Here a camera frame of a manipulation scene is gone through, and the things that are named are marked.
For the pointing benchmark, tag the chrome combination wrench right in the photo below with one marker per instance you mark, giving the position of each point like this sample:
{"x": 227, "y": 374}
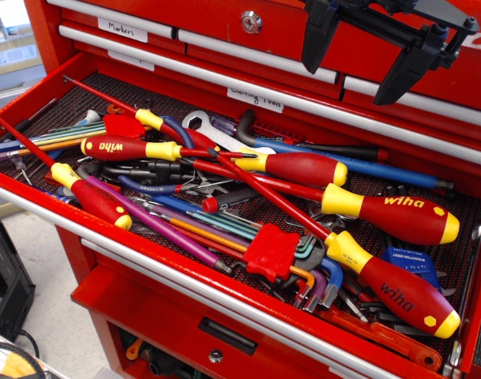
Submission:
{"x": 452, "y": 365}

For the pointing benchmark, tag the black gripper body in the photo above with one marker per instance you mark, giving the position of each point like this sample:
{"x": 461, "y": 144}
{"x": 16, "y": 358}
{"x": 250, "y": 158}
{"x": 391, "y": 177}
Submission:
{"x": 402, "y": 23}

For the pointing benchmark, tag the black red precision screwdriver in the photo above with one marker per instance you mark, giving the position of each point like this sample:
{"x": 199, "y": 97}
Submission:
{"x": 227, "y": 200}

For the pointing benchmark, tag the thin red yellow screwdriver back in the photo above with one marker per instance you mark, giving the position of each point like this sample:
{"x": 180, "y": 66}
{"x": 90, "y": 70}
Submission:
{"x": 161, "y": 122}

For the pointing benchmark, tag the purple long hex key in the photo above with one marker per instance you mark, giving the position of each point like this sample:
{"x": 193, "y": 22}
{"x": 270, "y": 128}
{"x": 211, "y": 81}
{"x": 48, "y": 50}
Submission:
{"x": 196, "y": 250}

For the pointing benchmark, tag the red yellow screwdriver front left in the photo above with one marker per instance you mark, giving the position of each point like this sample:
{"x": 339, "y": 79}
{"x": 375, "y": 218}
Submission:
{"x": 92, "y": 199}

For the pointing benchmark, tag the large red yellow Wiha screwdriver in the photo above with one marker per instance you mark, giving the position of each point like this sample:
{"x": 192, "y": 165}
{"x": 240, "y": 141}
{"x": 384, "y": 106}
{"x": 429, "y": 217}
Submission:
{"x": 407, "y": 295}

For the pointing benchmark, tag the white Cutting Tools label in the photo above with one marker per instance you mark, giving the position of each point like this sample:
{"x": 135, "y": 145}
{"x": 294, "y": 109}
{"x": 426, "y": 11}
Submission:
{"x": 254, "y": 100}

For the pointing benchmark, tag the black box on floor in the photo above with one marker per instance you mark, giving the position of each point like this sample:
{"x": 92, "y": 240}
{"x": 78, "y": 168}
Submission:
{"x": 16, "y": 288}

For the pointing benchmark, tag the red yellow Wiha screwdriver right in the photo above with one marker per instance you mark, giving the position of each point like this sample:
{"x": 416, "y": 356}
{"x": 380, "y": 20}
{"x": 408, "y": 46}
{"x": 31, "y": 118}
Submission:
{"x": 411, "y": 219}

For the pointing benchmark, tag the red yellow Wiha screwdriver left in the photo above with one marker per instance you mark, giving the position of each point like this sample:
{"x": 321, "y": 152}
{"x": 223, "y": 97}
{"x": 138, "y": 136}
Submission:
{"x": 118, "y": 148}

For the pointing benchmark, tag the long blue hex key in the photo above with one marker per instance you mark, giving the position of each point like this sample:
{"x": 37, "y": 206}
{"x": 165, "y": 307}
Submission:
{"x": 359, "y": 159}

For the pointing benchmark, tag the blue handled pliers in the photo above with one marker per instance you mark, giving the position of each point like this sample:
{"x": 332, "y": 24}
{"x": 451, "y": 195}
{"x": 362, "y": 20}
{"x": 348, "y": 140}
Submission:
{"x": 160, "y": 177}

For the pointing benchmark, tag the blue hex key holder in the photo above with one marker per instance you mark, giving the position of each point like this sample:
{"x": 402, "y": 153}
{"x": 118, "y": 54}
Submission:
{"x": 416, "y": 262}

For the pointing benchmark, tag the orange red flat tool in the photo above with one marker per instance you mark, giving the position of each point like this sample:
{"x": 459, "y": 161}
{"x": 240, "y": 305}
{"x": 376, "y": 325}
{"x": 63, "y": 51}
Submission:
{"x": 417, "y": 352}

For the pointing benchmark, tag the white Markers label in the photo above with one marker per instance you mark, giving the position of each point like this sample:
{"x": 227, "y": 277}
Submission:
{"x": 121, "y": 29}

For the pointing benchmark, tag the orange long hex key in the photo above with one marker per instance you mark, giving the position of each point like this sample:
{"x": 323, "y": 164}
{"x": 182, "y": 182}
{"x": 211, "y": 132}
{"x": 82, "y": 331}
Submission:
{"x": 229, "y": 243}

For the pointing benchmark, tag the red hex key holder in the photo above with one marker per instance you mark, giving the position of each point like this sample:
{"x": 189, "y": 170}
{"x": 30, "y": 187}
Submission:
{"x": 124, "y": 125}
{"x": 272, "y": 253}

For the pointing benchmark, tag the red yellow screwdriver centre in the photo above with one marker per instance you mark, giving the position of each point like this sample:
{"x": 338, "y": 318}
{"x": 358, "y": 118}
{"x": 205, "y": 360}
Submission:
{"x": 305, "y": 168}

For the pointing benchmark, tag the red hex key holder front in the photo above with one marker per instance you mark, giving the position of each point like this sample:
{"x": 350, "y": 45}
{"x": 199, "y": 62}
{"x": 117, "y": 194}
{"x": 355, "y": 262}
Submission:
{"x": 272, "y": 253}

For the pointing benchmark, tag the red hex key holder back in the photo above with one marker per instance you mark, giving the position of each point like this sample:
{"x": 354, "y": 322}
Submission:
{"x": 124, "y": 125}

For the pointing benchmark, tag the silver drawer lock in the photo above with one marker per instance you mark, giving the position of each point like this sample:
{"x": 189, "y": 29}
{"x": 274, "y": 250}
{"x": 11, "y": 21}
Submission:
{"x": 251, "y": 22}

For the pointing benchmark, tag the open red tool drawer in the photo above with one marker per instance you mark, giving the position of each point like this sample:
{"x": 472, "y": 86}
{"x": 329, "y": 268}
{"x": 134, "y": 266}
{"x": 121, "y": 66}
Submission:
{"x": 139, "y": 285}

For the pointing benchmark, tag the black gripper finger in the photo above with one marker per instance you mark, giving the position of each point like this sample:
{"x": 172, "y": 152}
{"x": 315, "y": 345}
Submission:
{"x": 410, "y": 66}
{"x": 317, "y": 40}

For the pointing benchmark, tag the silver open-end wrench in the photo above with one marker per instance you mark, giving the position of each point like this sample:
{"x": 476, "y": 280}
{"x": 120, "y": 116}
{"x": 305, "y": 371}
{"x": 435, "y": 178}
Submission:
{"x": 205, "y": 127}

